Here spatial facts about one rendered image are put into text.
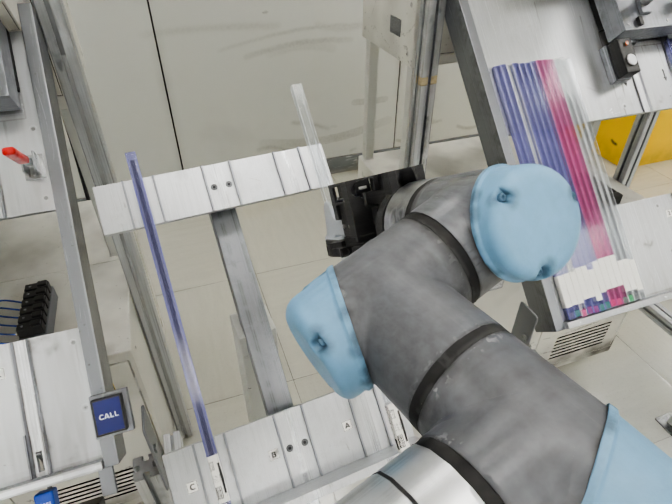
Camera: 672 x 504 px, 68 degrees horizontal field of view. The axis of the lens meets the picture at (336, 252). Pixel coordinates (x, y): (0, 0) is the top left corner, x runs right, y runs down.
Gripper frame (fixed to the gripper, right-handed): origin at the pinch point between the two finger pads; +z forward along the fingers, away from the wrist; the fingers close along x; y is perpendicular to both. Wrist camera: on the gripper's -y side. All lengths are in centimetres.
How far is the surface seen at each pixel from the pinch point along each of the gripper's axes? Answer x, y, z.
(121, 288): 32, -5, 65
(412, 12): -46, 42, 45
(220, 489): 22.1, -27.6, 4.2
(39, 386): 42.0, -11.5, 20.3
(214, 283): 4, -22, 155
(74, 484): 54, -48, 70
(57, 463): 42, -22, 18
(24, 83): 34, 32, 30
